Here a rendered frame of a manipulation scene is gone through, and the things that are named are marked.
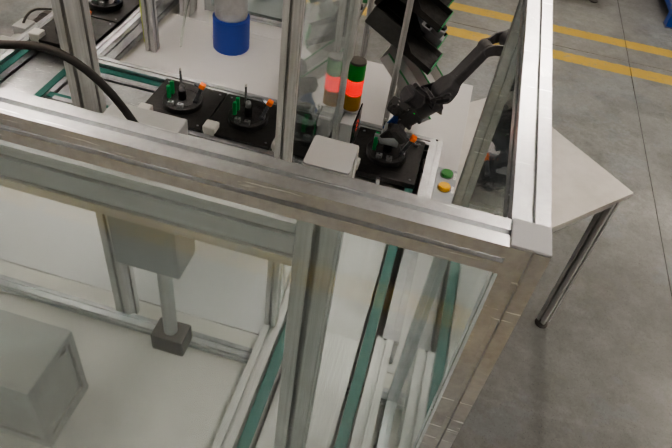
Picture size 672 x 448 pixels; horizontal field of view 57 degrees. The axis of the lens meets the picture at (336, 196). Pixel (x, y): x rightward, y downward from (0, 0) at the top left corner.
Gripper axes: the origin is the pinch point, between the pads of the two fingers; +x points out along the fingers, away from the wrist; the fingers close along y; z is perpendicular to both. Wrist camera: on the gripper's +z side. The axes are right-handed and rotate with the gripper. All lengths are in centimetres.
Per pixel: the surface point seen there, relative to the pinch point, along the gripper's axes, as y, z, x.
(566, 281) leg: -24, -113, -1
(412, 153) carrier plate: -4.0, -14.3, 2.2
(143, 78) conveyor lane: -12, 62, 73
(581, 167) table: -35, -69, -32
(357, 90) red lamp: 21.0, 24.2, -12.3
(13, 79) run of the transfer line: 3, 93, 104
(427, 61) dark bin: -26.4, 3.2, -13.2
